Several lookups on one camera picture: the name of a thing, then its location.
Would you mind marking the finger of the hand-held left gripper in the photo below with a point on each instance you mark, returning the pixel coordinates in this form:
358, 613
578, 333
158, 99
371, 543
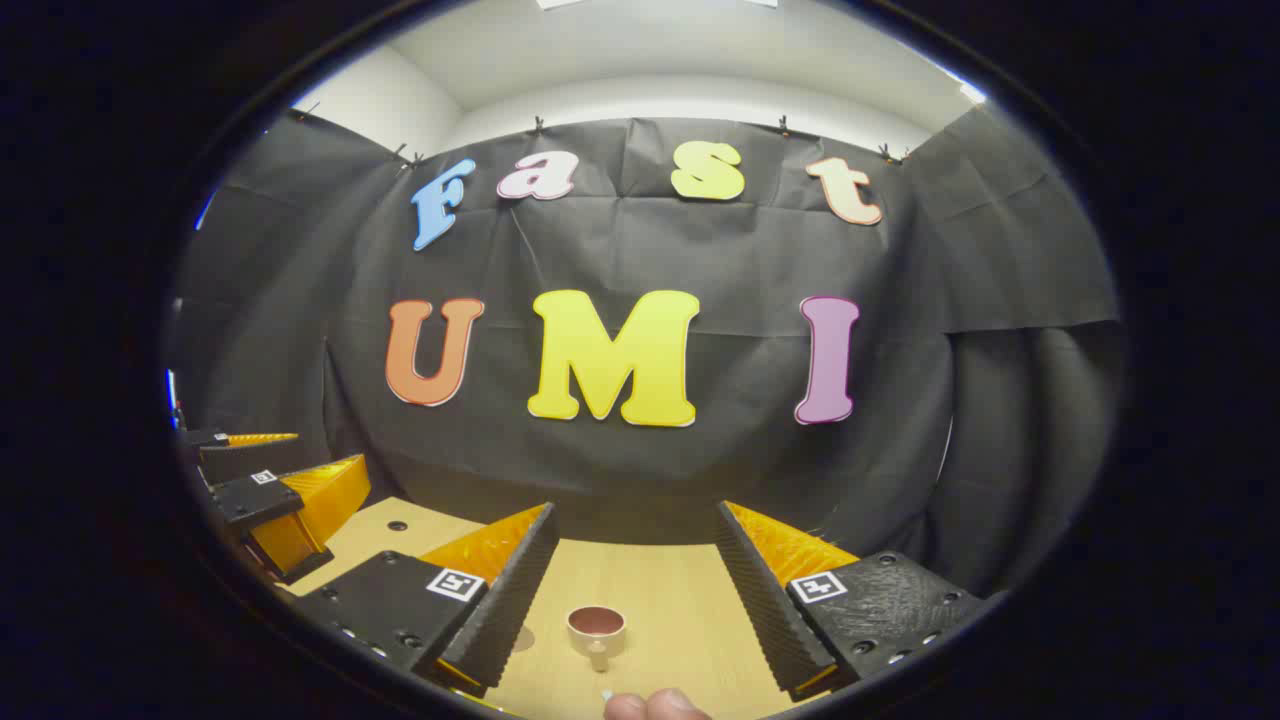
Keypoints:
250, 462
250, 495

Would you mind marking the wooden desktop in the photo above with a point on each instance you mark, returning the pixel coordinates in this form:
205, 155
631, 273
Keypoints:
660, 600

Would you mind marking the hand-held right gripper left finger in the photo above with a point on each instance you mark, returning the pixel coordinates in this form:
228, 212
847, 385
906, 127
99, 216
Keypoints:
510, 600

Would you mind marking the black backdrop cloth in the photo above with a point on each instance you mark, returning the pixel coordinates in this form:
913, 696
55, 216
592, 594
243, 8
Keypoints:
720, 260

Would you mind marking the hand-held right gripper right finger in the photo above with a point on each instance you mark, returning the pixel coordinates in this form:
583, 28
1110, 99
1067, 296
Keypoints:
765, 600

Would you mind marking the round brown coaster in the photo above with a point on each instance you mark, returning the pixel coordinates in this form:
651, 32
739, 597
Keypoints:
524, 638

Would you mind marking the beige cup with brown inside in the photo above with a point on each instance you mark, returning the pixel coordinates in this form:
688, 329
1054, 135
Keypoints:
585, 640

